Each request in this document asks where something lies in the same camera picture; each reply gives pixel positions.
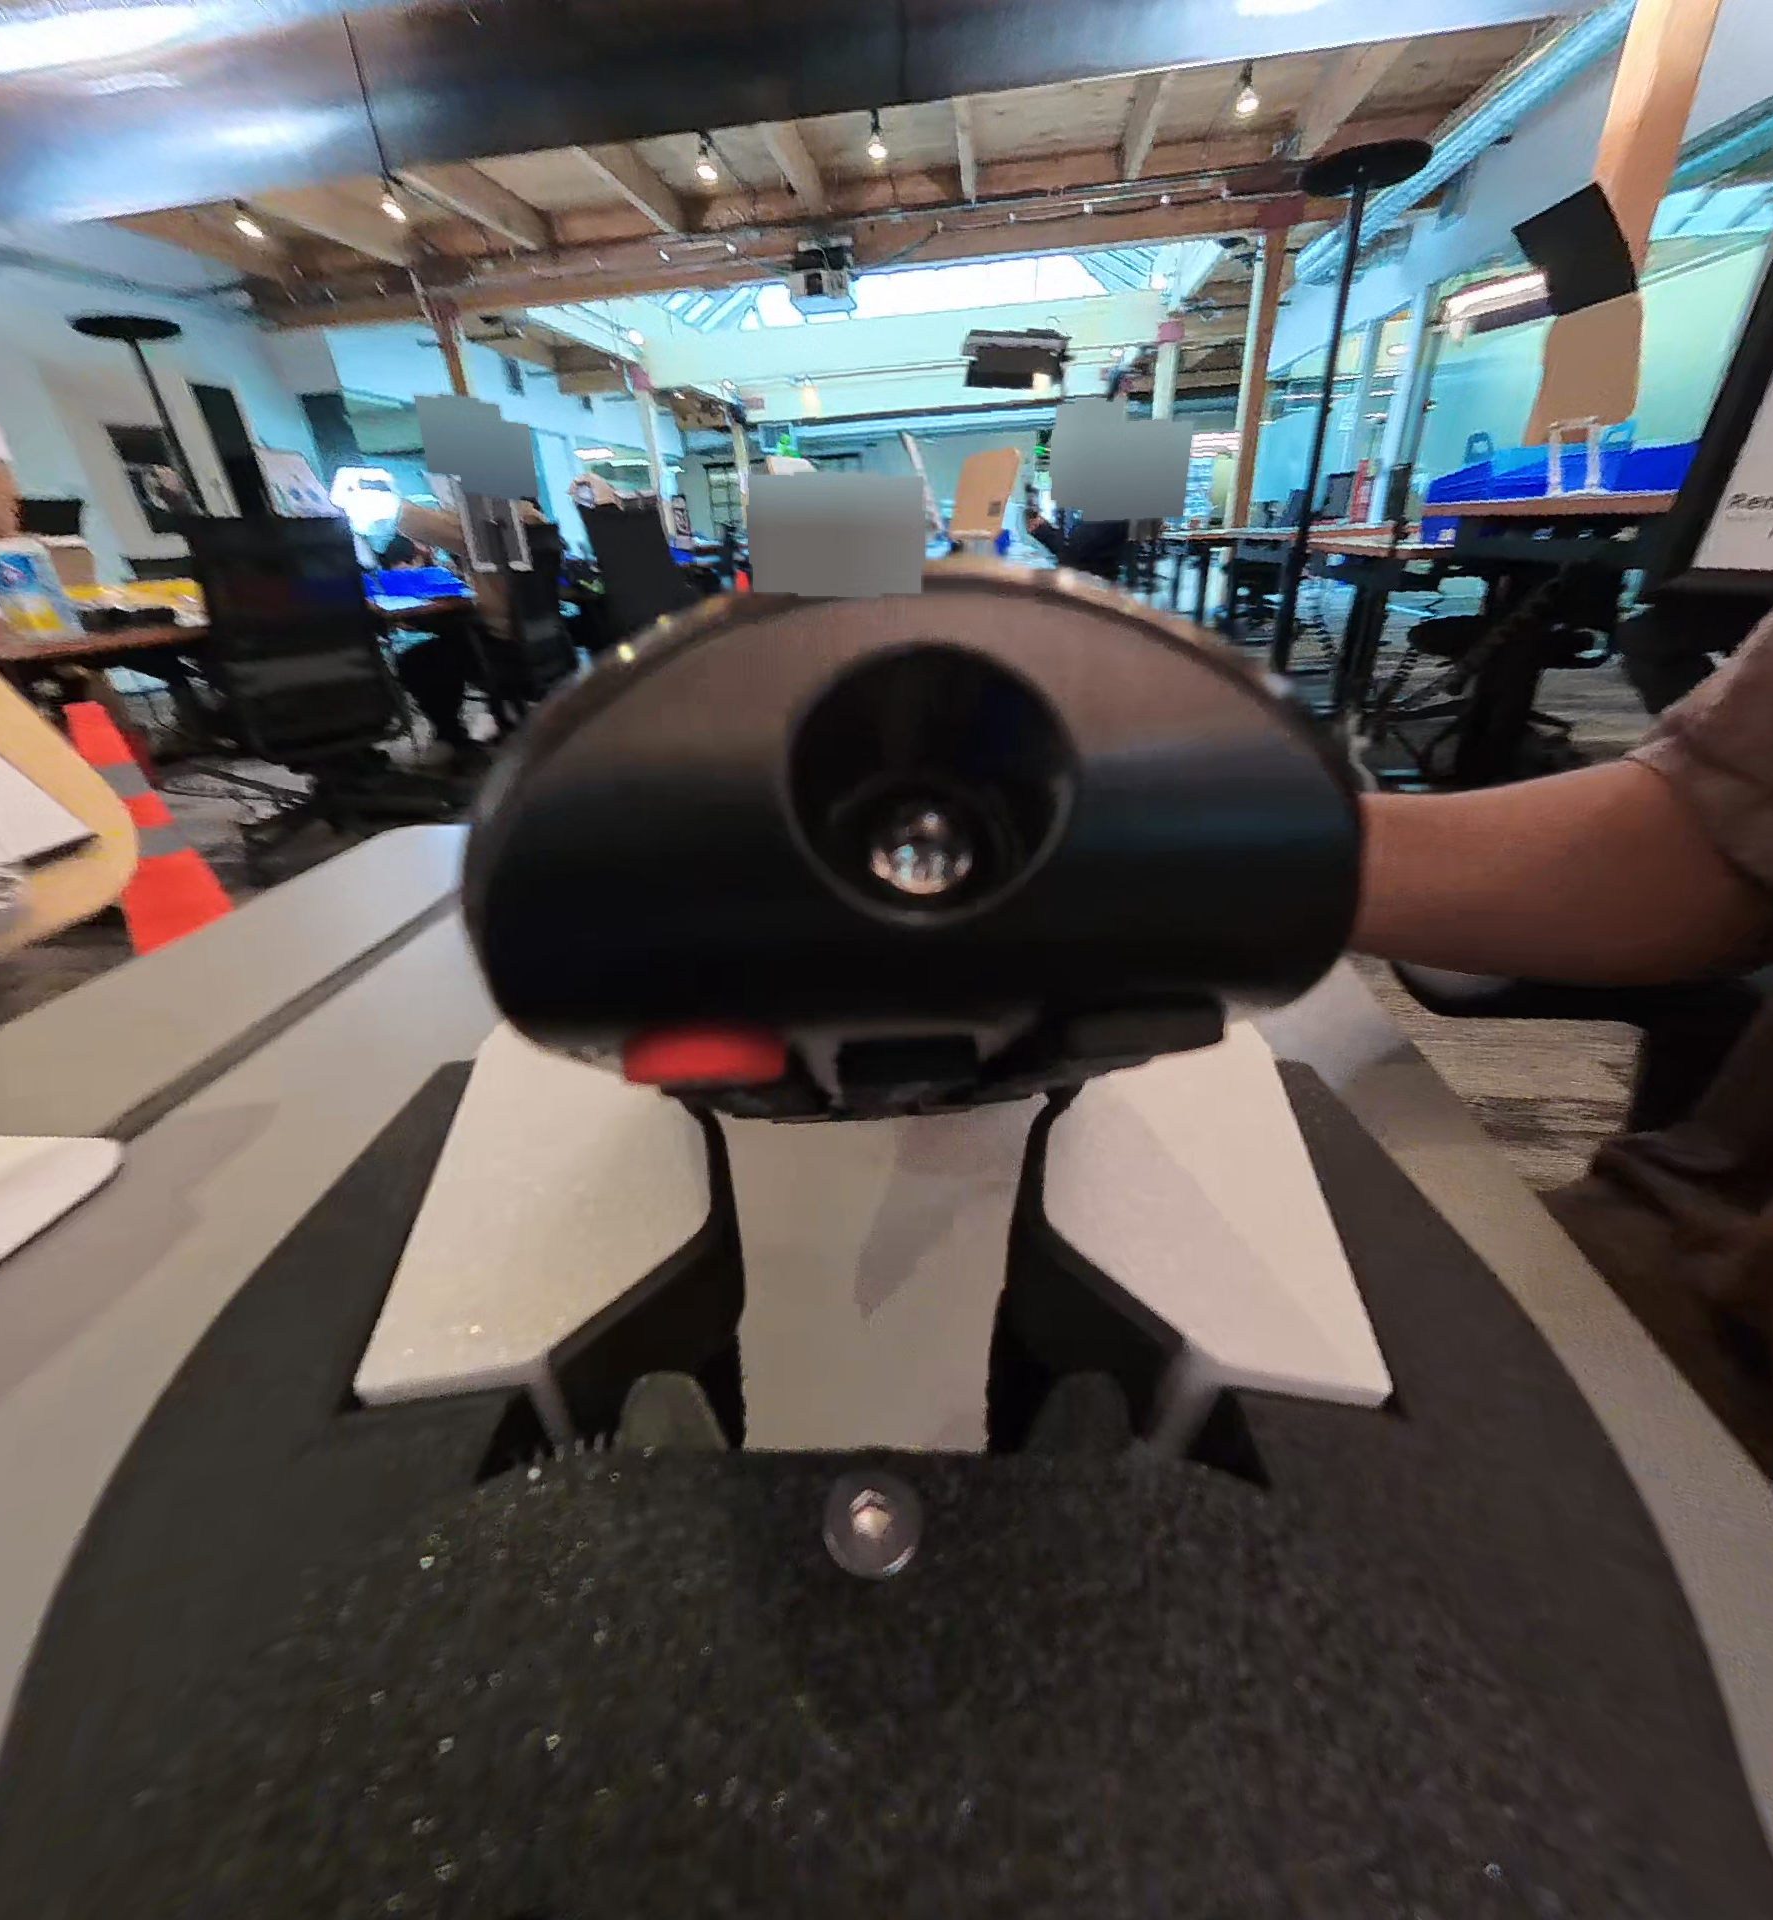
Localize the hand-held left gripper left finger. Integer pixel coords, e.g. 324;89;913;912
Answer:
352;1031;750;1452

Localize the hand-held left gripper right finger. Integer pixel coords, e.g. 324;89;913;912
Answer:
995;1031;1394;1452

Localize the black remote control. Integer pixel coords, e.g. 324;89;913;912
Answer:
462;562;1365;1124

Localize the person's right forearm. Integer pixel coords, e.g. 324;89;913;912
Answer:
1344;721;1773;993

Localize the grey desk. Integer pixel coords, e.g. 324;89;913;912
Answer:
0;816;1773;1920

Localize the orange traffic cone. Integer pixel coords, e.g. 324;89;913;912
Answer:
64;697;236;958

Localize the black office chair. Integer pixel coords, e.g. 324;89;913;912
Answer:
586;502;708;661
172;510;424;841

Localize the person's brown shirt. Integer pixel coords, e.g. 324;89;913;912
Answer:
1547;531;1773;1561

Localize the cardboard box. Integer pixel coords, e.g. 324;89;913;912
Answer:
953;446;1024;542

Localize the wooden table with black legs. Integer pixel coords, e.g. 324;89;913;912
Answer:
1163;490;1683;750

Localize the blue storage bin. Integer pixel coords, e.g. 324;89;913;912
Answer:
1428;419;1698;506

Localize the blue white package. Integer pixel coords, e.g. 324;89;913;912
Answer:
0;535;83;640

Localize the black hanging monitor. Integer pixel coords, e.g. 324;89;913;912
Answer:
960;327;1070;393

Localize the white marker tag board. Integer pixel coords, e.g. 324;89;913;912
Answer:
1649;0;1773;601

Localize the black floor lamp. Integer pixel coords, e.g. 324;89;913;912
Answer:
1268;139;1436;678
71;310;227;520

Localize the black hanging panel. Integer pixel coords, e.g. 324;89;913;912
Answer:
1513;182;1643;316

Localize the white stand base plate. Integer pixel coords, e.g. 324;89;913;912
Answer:
0;1132;127;1321

